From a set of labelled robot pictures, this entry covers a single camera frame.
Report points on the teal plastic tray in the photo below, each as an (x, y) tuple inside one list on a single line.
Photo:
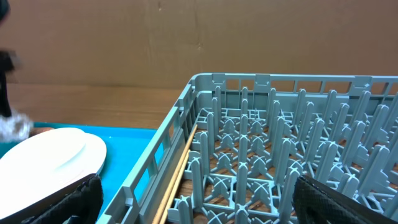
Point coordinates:
[(124, 148)]

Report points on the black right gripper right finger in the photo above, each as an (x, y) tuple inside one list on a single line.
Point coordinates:
[(314, 202)]

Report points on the grey dish rack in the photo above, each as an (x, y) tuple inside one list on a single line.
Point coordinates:
[(256, 134)]

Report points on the small white plate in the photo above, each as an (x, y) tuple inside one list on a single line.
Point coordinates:
[(43, 162)]

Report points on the large white plate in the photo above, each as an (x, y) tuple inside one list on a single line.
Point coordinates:
[(91, 161)]

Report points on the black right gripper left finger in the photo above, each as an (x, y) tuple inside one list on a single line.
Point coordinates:
[(82, 206)]

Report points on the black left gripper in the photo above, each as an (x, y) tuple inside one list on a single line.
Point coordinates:
[(7, 65)]

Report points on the aluminium foil ball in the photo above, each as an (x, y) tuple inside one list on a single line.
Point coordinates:
[(17, 127)]

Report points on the wooden chopstick lower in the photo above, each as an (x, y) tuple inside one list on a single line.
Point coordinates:
[(174, 189)]

